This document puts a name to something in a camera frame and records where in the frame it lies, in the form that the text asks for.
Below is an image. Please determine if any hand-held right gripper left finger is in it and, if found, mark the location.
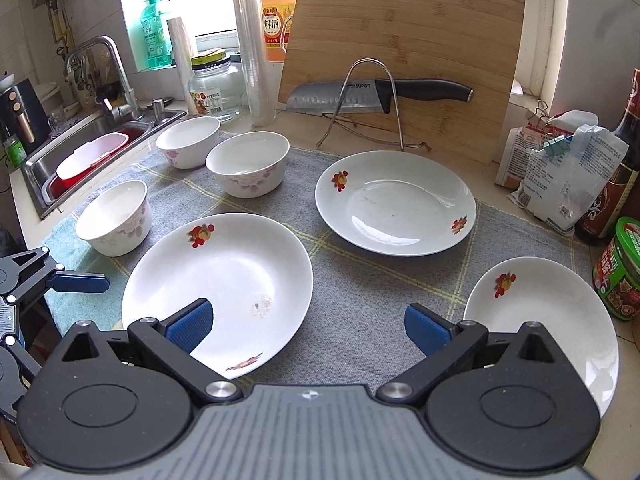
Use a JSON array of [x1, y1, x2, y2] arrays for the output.
[[47, 298, 241, 408]]

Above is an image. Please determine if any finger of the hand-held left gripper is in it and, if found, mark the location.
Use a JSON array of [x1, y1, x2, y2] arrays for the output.
[[0, 247, 110, 311], [6, 341, 43, 388]]

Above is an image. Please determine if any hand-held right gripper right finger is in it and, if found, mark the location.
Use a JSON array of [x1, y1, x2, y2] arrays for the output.
[[376, 302, 583, 406]]

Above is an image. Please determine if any white floral bowl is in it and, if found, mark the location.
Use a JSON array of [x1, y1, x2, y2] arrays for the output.
[[155, 116, 222, 170], [75, 179, 153, 258], [205, 130, 291, 199]]

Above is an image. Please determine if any white floral plate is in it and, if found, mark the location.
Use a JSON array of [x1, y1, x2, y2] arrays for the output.
[[462, 256, 620, 419], [315, 151, 477, 257], [121, 212, 314, 380]]

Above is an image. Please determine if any grey checked dish towel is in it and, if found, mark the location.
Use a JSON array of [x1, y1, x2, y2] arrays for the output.
[[42, 132, 593, 396]]

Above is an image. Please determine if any stainless steel sink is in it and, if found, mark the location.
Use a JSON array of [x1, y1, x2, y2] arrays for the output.
[[21, 107, 188, 220]]

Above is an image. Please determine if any white plastic tray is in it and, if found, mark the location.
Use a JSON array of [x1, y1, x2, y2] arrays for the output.
[[56, 132, 130, 180]]

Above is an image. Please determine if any small green bottle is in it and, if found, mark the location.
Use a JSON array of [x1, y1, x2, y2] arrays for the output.
[[4, 137, 26, 166]]

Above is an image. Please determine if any red wash basin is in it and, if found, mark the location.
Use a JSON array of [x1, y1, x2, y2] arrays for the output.
[[47, 127, 151, 196]]

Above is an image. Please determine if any black air fryer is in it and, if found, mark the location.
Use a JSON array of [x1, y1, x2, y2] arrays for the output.
[[0, 79, 38, 153]]

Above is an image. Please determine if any orange and white food bag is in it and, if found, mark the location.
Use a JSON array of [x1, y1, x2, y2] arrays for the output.
[[495, 110, 598, 191]]

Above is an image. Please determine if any green-lidded sauce jar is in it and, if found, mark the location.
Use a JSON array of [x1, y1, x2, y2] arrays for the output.
[[592, 216, 640, 322]]

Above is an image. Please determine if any white and blue plastic bag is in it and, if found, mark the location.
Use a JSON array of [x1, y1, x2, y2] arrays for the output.
[[510, 125, 630, 235]]

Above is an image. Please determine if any steel kitchen faucet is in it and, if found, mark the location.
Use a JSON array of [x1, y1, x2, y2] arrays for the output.
[[65, 35, 151, 123]]

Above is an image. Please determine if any teal binder clip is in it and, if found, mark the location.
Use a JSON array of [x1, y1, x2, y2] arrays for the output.
[[542, 135, 576, 161]]

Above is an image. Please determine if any glass jar yellow lid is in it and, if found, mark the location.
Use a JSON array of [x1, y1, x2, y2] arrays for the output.
[[187, 49, 246, 123]]

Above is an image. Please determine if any dark soy sauce bottle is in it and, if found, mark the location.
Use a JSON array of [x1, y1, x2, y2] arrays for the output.
[[575, 67, 640, 247]]

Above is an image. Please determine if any translucent wrapped cup sleeve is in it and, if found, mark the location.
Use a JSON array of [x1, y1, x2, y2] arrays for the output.
[[166, 16, 198, 116]]

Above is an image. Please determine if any green dish soap bottle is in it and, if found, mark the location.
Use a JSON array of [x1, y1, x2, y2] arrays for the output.
[[137, 0, 175, 72]]

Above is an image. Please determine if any stack of clear plastic cups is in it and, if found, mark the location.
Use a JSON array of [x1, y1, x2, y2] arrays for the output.
[[230, 0, 277, 128]]

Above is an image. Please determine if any bamboo cutting board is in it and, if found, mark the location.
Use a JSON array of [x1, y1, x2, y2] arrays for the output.
[[276, 0, 527, 165]]

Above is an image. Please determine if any orange cooking wine bottle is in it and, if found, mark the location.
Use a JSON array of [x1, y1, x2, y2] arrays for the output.
[[259, 0, 301, 63]]

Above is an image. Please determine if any black-handled kitchen knife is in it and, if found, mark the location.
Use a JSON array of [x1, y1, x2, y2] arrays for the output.
[[286, 78, 474, 115]]

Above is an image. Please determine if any steel wire rack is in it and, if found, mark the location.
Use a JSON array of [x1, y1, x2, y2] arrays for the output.
[[316, 59, 433, 152]]

